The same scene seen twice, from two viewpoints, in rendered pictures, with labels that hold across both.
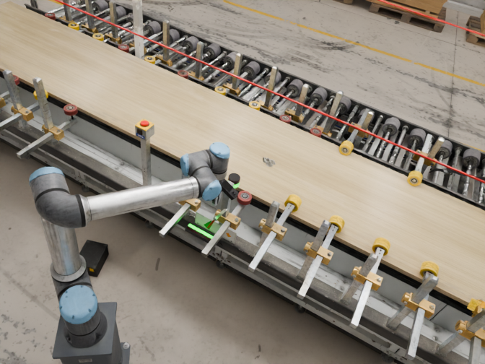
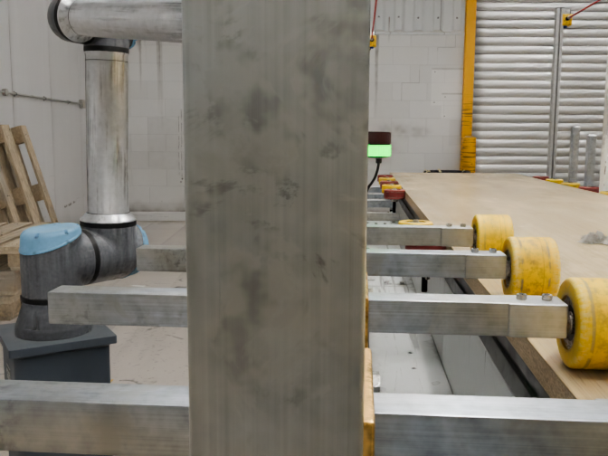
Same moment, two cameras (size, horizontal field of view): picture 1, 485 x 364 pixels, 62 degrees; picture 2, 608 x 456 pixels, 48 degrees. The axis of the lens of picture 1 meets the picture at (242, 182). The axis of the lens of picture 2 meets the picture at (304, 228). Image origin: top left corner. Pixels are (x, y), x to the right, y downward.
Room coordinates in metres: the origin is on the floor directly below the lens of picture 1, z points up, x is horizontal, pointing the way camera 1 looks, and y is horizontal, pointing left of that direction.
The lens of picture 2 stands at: (0.90, -1.25, 1.10)
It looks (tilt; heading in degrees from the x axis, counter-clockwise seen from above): 8 degrees down; 74
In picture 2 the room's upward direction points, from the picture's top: straight up
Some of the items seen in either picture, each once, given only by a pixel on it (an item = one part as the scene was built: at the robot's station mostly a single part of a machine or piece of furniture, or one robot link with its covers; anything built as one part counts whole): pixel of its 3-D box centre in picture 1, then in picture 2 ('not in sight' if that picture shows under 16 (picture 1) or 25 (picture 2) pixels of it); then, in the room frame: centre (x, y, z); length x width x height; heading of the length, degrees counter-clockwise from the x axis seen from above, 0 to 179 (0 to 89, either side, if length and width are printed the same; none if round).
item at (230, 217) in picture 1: (227, 218); not in sight; (1.36, 0.04, 0.85); 0.14 x 0.06 x 0.05; 70
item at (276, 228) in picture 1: (272, 229); not in sight; (1.27, -0.20, 0.95); 0.14 x 0.06 x 0.05; 70
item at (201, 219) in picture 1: (215, 227); not in sight; (1.36, 0.10, 0.75); 0.26 x 0.01 x 0.10; 70
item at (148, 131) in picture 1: (144, 130); not in sight; (1.54, 0.54, 1.18); 0.07 x 0.07 x 0.08; 70
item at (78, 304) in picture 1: (79, 308); (54, 259); (0.75, 0.59, 0.79); 0.17 x 0.15 x 0.18; 37
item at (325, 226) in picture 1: (312, 252); not in sight; (1.19, -0.41, 0.93); 0.04 x 0.04 x 0.48; 70
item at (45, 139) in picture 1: (48, 136); (342, 216); (1.74, 1.21, 0.80); 0.44 x 0.03 x 0.04; 160
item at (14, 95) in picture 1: (17, 104); not in sight; (1.89, 1.47, 0.88); 0.04 x 0.04 x 0.48; 70
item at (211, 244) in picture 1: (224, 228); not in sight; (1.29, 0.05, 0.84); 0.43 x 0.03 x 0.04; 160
